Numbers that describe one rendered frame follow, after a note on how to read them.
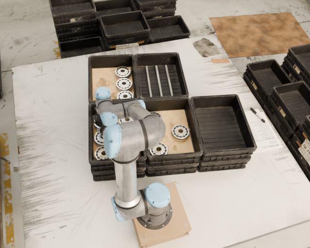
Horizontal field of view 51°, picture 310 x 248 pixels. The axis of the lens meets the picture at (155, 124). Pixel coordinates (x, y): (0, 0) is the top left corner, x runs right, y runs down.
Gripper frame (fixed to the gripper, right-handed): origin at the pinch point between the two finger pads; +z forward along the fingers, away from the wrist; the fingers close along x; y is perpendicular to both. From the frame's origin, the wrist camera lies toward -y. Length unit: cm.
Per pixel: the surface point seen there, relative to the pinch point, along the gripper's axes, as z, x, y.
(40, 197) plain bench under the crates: 16.5, 46.1, 6.8
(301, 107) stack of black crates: 41, -146, -79
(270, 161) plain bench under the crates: 12, -57, -81
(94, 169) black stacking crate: 1.3, 20.0, -9.4
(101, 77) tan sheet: 1.9, -32.2, 35.8
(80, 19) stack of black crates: 34, -96, 125
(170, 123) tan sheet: 0.7, -31.2, -22.0
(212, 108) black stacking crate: 0, -58, -35
